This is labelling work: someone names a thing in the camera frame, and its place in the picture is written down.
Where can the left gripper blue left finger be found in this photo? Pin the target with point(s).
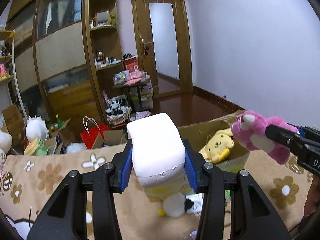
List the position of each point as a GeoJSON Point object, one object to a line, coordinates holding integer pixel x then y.
{"type": "Point", "coordinates": [64, 215]}

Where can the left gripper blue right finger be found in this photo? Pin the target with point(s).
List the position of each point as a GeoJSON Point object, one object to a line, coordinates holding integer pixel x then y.
{"type": "Point", "coordinates": [252, 215]}

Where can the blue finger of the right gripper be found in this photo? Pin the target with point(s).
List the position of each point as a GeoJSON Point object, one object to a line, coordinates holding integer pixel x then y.
{"type": "Point", "coordinates": [307, 132]}
{"type": "Point", "coordinates": [280, 135]}

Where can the pink plush bear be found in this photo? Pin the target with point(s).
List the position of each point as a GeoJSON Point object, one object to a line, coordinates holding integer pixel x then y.
{"type": "Point", "coordinates": [249, 129]}

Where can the yellow dog plush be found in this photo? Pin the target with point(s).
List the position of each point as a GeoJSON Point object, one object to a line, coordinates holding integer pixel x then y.
{"type": "Point", "coordinates": [219, 146]}

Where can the white tissue pack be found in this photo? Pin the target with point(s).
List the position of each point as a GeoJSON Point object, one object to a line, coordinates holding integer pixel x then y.
{"type": "Point", "coordinates": [158, 153]}

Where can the person's right hand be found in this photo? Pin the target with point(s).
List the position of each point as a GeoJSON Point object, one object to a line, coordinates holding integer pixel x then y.
{"type": "Point", "coordinates": [312, 200]}

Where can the beige floral blanket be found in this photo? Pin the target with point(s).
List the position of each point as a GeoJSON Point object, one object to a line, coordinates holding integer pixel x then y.
{"type": "Point", "coordinates": [27, 183]}

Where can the green frog plush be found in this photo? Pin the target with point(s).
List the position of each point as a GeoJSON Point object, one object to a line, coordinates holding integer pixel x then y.
{"type": "Point", "coordinates": [36, 147]}

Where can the red paper shopping bag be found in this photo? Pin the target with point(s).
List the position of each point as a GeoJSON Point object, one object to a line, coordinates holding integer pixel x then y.
{"type": "Point", "coordinates": [93, 135]}

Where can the green glass bottle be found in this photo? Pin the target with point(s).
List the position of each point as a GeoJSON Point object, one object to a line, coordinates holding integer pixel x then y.
{"type": "Point", "coordinates": [59, 122]}

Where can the white round plush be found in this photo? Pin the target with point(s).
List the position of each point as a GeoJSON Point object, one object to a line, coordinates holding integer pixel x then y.
{"type": "Point", "coordinates": [36, 129]}

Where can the cream brown plush toy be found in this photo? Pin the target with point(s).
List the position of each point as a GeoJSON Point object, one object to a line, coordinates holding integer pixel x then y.
{"type": "Point", "coordinates": [5, 145]}

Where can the brown cardboard box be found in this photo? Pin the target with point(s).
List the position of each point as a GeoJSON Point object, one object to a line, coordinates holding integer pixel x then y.
{"type": "Point", "coordinates": [15, 124]}

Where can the basket of clothes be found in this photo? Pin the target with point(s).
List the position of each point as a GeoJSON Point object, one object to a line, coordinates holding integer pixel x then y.
{"type": "Point", "coordinates": [118, 110]}

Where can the white figure display shelf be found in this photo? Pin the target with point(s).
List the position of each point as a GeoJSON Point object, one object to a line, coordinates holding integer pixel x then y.
{"type": "Point", "coordinates": [8, 64]}

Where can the large wooden wardrobe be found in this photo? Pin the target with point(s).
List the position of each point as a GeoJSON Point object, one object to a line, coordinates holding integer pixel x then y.
{"type": "Point", "coordinates": [53, 75]}

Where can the clear plastic storage bin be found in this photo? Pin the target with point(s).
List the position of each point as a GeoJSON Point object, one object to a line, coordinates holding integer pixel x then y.
{"type": "Point", "coordinates": [146, 100]}

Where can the small black side table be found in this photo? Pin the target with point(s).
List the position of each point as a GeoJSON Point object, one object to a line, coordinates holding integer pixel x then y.
{"type": "Point", "coordinates": [142, 87]}

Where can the pink cloth on table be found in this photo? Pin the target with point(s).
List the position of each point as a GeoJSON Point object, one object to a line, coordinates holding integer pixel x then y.
{"type": "Point", "coordinates": [135, 77]}

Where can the red box on table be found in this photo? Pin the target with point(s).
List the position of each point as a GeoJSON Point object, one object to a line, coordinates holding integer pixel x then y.
{"type": "Point", "coordinates": [131, 64]}

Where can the wooden door with mirror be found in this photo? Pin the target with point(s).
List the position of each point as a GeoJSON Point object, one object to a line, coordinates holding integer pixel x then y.
{"type": "Point", "coordinates": [163, 44]}

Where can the wooden corner shelf unit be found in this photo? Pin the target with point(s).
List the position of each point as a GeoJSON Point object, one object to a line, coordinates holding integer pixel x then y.
{"type": "Point", "coordinates": [102, 48]}

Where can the white black pompom keychain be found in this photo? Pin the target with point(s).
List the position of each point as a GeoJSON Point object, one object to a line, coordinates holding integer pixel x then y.
{"type": "Point", "coordinates": [175, 206]}

